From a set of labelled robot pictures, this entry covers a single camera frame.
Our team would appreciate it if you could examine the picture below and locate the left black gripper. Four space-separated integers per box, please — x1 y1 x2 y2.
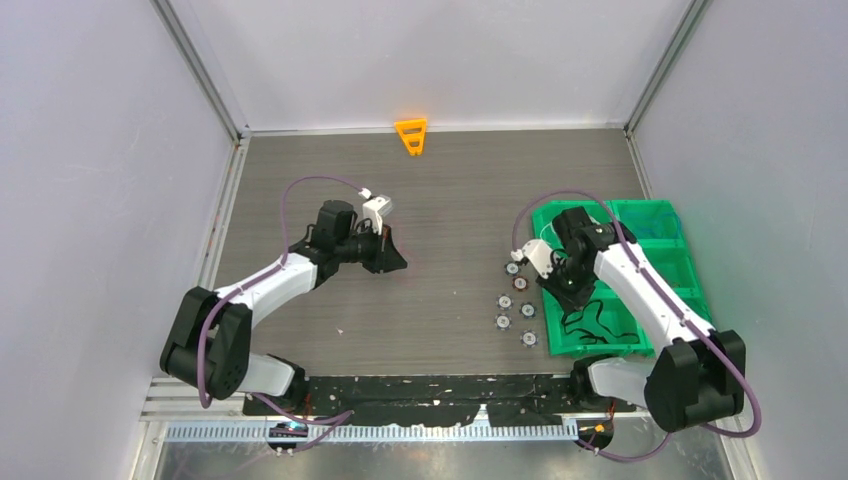
335 221 406 274

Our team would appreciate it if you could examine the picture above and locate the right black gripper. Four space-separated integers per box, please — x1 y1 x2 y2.
536 256 596 315

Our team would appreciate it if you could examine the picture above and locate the black wire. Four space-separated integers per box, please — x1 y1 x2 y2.
559 299 641 347

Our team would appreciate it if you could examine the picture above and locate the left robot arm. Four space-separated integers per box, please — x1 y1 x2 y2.
159 195 408 414

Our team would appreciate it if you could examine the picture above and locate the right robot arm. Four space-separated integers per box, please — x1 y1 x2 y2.
513 207 751 432

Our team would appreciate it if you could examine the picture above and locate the brown poker chip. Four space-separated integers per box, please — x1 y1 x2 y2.
512 276 528 292

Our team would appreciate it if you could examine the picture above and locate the blue poker chip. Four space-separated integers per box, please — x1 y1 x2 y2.
504 262 521 277
520 330 538 348
519 302 537 319
494 314 512 331
496 294 514 311

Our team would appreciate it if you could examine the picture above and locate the green compartment bin tray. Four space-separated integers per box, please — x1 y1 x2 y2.
531 200 712 358

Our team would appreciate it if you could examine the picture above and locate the orange triangular plastic stand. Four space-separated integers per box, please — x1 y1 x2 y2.
394 118 428 156

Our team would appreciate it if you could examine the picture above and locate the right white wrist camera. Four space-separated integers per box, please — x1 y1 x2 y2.
510 239 555 279

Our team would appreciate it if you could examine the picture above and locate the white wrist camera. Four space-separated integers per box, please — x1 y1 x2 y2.
358 188 393 234
510 239 555 279

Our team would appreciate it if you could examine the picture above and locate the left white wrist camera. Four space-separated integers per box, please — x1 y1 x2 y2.
358 188 393 234

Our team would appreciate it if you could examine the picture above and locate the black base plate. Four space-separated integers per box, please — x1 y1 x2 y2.
269 374 635 427

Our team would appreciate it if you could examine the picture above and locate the aluminium rail frame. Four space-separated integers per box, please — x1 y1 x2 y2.
139 370 743 445

